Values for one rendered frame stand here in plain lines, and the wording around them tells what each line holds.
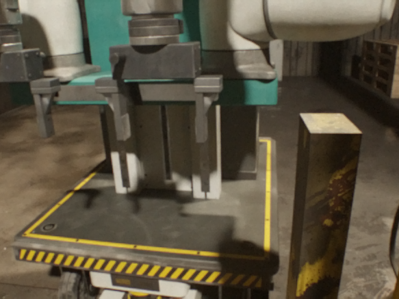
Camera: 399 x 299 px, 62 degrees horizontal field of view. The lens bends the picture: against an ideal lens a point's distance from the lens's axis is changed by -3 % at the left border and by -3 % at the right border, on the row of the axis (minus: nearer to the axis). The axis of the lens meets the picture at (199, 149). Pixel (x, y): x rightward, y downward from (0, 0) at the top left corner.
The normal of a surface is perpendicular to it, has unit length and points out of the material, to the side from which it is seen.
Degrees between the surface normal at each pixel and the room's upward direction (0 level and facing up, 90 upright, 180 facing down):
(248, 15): 98
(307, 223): 90
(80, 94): 90
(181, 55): 90
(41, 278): 0
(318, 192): 90
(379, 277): 0
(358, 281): 0
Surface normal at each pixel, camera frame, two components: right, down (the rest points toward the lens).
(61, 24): 0.72, 0.22
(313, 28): -0.37, 0.86
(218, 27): -0.51, 0.36
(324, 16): -0.44, 0.72
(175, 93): -0.19, 0.35
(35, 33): 0.04, 0.39
